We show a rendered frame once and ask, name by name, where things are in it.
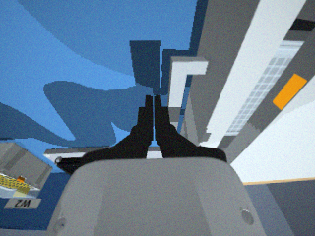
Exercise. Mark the blue open-top bin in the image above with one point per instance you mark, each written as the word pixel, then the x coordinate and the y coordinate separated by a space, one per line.
pixel 31 212

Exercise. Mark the blue bench mat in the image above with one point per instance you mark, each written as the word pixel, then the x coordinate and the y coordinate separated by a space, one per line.
pixel 73 73

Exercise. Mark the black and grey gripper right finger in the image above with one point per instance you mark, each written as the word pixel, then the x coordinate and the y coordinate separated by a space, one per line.
pixel 173 144

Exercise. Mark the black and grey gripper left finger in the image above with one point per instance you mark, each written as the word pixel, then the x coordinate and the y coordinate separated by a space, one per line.
pixel 135 145

